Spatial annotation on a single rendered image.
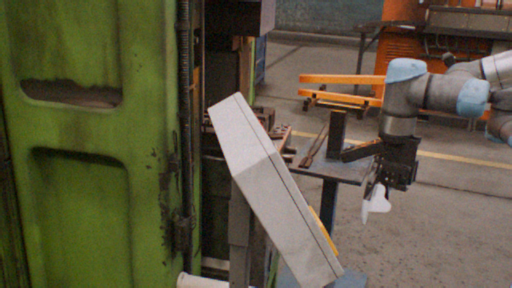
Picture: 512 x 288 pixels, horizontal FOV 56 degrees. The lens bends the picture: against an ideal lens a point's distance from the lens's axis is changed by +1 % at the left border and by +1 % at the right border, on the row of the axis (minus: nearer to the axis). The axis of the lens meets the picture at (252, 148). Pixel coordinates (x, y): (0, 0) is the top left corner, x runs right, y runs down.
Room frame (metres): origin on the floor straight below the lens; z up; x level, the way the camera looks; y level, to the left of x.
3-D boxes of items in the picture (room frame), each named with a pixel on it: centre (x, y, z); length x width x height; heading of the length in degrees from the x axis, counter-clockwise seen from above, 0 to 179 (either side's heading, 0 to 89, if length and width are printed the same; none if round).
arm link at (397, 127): (0.96, -0.31, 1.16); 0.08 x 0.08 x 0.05
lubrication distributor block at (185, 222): (1.06, 0.17, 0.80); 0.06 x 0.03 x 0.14; 167
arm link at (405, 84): (0.96, -0.31, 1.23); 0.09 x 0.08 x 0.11; 64
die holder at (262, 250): (1.49, 0.17, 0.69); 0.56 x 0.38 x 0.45; 77
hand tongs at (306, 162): (2.01, -0.30, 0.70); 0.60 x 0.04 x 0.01; 162
